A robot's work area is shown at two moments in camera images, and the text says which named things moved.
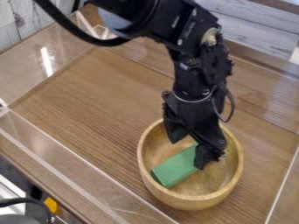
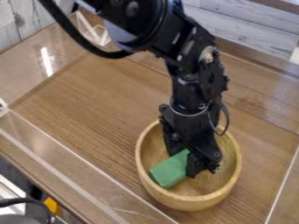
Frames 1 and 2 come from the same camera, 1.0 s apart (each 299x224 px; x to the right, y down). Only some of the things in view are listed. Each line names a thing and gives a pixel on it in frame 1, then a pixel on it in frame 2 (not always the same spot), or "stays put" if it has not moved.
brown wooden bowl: (211, 186) stays put
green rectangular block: (176, 168) stays put
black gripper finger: (176, 130) -> (174, 143)
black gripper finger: (206, 156) -> (198, 164)
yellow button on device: (51, 204) stays put
